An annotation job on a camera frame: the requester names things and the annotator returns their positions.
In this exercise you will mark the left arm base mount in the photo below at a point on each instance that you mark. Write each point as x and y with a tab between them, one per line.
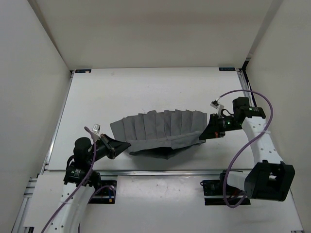
105	193

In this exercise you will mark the aluminium front rail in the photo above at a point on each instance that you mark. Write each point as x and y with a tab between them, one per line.
160	173

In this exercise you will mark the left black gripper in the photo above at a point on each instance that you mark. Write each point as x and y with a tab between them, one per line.
114	147

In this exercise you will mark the grey pleated skirt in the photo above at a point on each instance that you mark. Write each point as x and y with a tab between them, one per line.
160	134

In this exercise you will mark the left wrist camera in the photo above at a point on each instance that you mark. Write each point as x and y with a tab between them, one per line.
96	131

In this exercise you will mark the right blue corner label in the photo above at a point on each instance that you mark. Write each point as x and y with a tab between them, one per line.
227	69

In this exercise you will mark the left blue corner label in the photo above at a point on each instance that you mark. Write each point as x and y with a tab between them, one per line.
82	70

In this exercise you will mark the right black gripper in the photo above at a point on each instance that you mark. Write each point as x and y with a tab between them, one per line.
213	129

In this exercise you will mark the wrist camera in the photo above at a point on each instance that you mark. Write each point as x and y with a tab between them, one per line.
96	131
216	105

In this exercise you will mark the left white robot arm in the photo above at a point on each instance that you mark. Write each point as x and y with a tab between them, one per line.
81	182

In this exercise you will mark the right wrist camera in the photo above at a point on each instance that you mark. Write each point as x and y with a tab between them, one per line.
216	105

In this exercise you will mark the aluminium left frame rail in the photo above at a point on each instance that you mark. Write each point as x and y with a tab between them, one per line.
30	187

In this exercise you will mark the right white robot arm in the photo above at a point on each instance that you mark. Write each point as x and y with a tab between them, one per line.
271	177

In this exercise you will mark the blue corner label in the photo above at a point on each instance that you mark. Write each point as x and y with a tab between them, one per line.
227	69
82	70

